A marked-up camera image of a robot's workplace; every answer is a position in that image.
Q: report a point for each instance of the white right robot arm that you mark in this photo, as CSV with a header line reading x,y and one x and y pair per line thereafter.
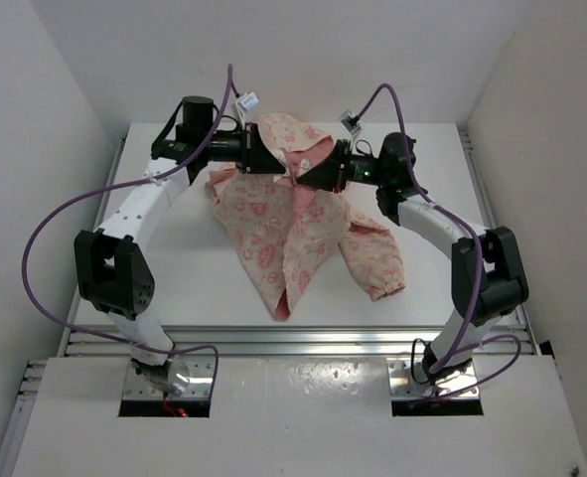
x,y
488,280

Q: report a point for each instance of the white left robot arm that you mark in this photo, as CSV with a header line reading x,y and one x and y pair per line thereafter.
x,y
112,273

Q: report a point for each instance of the aluminium rail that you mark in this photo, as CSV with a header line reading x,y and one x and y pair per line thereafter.
x,y
49,281
518,317

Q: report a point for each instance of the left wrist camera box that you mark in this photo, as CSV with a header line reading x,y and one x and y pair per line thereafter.
x,y
245,103

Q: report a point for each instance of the pink hooded kids jacket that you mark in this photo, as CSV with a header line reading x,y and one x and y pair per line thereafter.
x,y
283,231

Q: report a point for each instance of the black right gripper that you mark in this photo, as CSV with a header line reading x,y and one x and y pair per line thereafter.
x,y
328,174

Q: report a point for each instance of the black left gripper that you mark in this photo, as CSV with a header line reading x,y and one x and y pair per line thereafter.
x,y
252,156

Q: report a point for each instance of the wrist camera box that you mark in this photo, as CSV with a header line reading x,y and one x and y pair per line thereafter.
x,y
245,103
352,123

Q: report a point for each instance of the aluminium rail front table edge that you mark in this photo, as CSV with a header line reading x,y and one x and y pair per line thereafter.
x,y
290,341

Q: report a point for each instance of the aluminium rail right side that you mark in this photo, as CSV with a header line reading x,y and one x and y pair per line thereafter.
x,y
518,317

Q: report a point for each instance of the left metal arm base plate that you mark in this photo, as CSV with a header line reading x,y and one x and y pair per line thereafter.
x,y
184,378

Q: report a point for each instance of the right metal arm base plate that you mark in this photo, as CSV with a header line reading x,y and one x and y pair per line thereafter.
x,y
461,384

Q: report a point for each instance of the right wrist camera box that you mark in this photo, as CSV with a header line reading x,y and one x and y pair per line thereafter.
x,y
352,123

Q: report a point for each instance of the aluminium rail left side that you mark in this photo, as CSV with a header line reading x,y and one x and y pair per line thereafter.
x,y
49,281

